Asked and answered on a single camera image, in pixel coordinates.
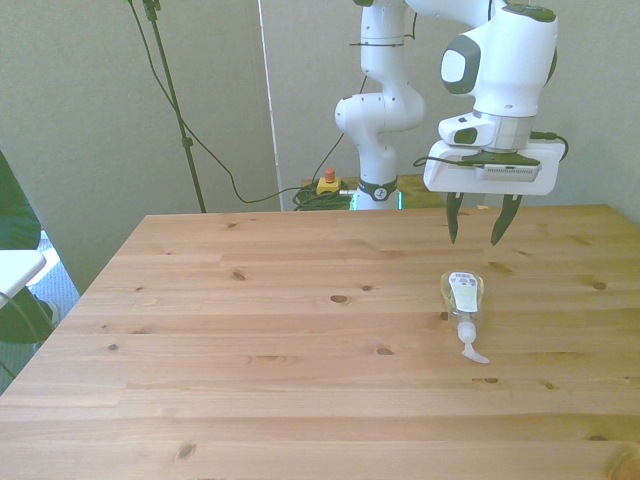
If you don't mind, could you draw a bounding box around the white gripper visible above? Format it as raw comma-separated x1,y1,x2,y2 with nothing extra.
423,139,562,247

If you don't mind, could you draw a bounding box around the clear sanitizer pump bottle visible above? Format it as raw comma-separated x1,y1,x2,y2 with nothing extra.
438,269,492,365

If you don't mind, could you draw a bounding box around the yellow emergency stop button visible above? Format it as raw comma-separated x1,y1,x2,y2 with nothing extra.
316,168,343,197

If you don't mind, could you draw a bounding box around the white chair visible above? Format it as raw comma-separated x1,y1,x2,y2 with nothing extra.
0,248,48,302

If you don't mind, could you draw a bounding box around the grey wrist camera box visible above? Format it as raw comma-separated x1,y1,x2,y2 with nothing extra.
461,152,543,183

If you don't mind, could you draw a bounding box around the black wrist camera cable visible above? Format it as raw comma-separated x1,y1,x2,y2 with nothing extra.
413,130,570,169

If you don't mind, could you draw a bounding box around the coiled dark cable bundle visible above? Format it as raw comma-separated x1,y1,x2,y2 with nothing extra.
291,184,355,212

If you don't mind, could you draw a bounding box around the white wall divider strip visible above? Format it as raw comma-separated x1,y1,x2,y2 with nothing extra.
256,0,284,212

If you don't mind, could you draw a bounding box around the thin black hanging cable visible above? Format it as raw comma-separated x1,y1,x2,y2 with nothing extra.
123,0,351,204

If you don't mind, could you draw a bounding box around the black camera stand pole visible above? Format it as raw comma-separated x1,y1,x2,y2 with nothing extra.
141,0,208,214

